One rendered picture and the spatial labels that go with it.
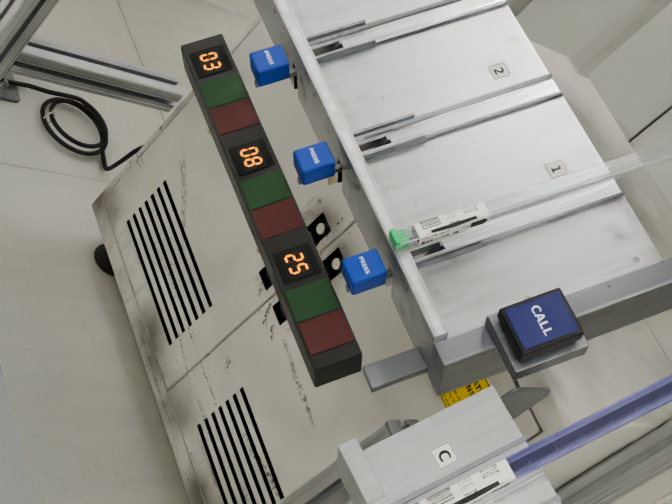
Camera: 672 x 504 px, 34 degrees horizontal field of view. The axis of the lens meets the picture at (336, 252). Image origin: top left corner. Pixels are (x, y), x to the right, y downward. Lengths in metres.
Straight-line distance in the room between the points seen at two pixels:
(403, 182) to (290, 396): 0.53
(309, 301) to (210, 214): 0.66
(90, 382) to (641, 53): 1.92
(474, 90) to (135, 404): 0.85
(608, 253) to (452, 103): 0.19
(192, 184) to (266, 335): 0.26
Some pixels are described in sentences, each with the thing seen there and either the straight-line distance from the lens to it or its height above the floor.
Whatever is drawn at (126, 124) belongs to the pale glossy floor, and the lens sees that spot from 2.05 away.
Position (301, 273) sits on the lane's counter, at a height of 0.66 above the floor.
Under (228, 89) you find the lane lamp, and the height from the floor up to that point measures 0.66.
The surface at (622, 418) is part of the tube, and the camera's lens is 0.71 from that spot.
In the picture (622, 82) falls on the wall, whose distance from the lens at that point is 3.09.
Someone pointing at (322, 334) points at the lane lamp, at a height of 0.66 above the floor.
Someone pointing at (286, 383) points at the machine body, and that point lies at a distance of 1.38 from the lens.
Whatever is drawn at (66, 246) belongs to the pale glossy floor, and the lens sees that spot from 1.76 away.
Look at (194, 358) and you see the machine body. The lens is 1.52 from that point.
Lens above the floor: 1.14
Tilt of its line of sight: 31 degrees down
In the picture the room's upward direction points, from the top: 48 degrees clockwise
